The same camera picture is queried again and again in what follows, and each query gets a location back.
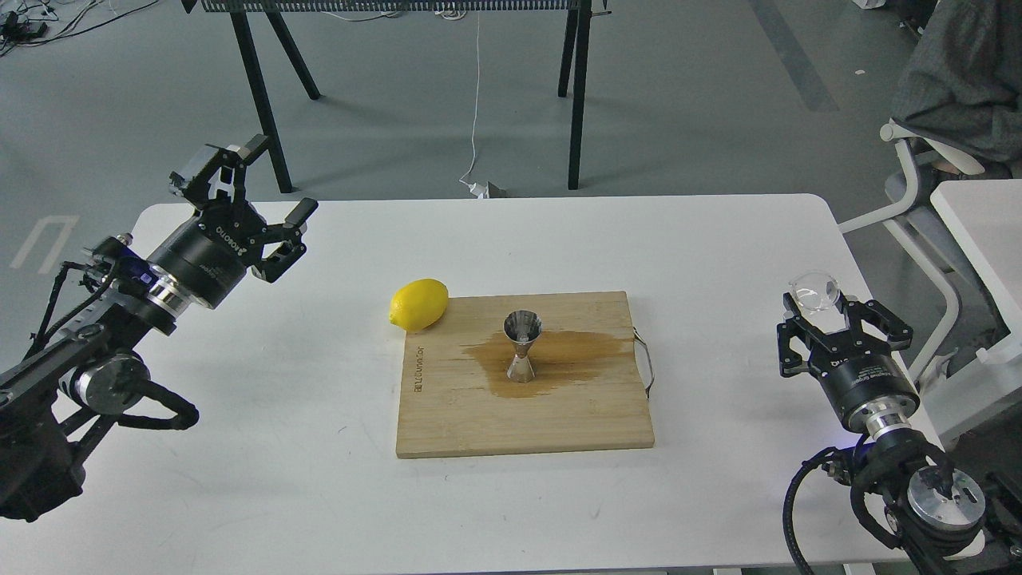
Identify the yellow lemon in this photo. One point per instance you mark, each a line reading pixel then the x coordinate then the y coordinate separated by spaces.
pixel 419 304

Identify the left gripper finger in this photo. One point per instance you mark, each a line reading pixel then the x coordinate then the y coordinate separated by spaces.
pixel 215 176
pixel 288 237

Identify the bamboo cutting board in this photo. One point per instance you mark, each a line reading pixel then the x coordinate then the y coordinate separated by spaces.
pixel 456 399

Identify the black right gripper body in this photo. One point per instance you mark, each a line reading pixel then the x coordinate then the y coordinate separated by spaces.
pixel 866 390

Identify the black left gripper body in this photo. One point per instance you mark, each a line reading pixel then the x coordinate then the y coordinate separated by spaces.
pixel 210 253

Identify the clear glass measuring cup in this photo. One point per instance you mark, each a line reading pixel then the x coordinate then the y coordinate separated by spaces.
pixel 816 297

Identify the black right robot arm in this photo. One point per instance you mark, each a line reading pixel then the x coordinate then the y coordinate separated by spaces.
pixel 905 491

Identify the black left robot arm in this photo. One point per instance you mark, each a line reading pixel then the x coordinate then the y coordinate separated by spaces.
pixel 82 376

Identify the white side table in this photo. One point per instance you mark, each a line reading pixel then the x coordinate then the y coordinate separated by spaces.
pixel 984 216

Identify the white office chair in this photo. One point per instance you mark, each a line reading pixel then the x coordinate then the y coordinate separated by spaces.
pixel 914 223

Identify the person in grey jacket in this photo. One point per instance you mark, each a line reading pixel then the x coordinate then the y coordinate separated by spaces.
pixel 961 85

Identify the steel double jigger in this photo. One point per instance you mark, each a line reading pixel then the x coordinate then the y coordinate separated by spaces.
pixel 523 328

